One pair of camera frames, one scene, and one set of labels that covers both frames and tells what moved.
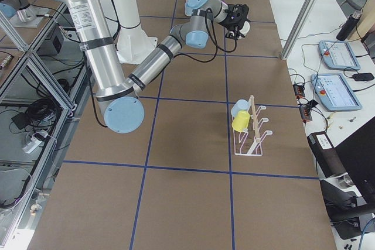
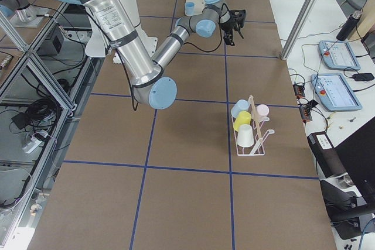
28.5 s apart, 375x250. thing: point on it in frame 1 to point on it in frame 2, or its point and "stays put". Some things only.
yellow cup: x=241 y=121 stays put
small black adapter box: x=313 y=103 stays put
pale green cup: x=245 y=28 to x=245 y=136
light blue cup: x=241 y=105 stays put
